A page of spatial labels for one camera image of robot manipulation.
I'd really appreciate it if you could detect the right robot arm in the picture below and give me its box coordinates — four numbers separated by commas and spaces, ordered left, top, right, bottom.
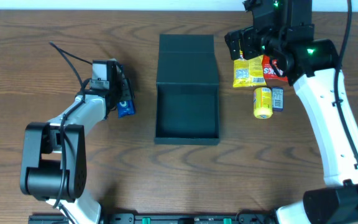
225, 0, 358, 223

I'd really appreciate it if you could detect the small dark blue box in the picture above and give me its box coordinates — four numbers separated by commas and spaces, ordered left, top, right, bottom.
272, 87, 284, 111

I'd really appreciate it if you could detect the yellow snack packet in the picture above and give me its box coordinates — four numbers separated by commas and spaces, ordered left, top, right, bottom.
232, 55, 266, 88

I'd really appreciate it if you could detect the yellow cylindrical container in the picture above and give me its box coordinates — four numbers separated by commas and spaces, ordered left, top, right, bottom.
253, 87, 273, 119

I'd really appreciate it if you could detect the red Hacks candy bag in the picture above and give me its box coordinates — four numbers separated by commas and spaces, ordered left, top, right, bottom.
262, 55, 288, 82

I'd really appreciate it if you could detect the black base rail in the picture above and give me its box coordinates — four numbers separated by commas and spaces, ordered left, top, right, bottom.
27, 212, 278, 224

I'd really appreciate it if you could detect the dark green box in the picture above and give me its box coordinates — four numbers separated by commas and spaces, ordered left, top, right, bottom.
154, 34, 220, 146

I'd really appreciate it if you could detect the blue Oreo cookie pack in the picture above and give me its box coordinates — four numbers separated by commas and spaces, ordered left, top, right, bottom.
116, 63, 136, 119

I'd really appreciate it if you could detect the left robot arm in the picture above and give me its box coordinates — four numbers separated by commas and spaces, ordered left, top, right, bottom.
20, 59, 133, 223

